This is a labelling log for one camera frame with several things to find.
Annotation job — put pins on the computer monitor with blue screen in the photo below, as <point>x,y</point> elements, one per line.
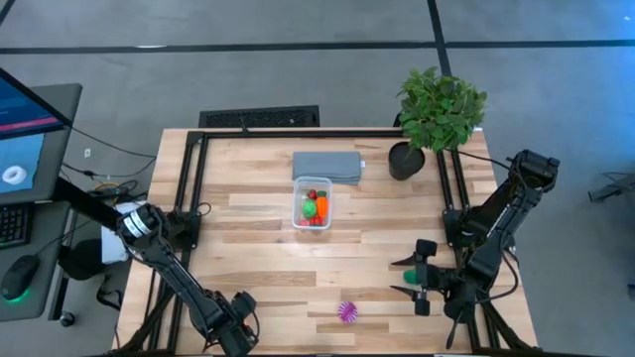
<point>20,149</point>

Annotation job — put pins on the purple striped toy onion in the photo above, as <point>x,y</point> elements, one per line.
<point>347,312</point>

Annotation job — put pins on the red toy strawberry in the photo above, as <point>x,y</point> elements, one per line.
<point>312,194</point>

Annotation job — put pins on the green plant in black pot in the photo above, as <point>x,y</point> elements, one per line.
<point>439,111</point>

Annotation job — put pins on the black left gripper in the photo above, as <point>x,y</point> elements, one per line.
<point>238,337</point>

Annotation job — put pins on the orange toy carrot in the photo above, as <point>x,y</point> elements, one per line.
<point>322,207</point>

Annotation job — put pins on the white bag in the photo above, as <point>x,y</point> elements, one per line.
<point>113,248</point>

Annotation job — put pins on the black keyboard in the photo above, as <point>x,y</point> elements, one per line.
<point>12,225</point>

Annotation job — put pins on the black computer mouse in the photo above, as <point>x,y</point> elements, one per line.
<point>19,275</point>

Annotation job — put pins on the folded grey cloth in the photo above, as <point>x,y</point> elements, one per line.
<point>327,166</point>

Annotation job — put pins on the black round stool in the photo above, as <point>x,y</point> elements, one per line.
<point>82,259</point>

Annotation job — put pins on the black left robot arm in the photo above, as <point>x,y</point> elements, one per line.
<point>173,277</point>

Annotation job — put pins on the black caster wheel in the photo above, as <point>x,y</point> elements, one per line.
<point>67,319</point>

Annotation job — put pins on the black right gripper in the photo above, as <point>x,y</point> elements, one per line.
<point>441,283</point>

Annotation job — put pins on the round green toy fruit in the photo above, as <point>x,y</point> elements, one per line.
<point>308,208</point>

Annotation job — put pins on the clear plastic tupperware container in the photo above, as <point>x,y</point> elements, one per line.
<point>300,191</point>

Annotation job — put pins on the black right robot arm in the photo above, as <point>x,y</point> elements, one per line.
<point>501,218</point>

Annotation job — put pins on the black aluminium table frame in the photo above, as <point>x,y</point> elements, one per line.
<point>297,134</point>

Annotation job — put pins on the dark grey floor stand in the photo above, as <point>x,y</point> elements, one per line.
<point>612,191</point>

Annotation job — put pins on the black monitor mount bar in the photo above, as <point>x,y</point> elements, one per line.
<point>84,201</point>

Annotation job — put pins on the grey computer desk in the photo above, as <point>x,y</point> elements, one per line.
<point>47,277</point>

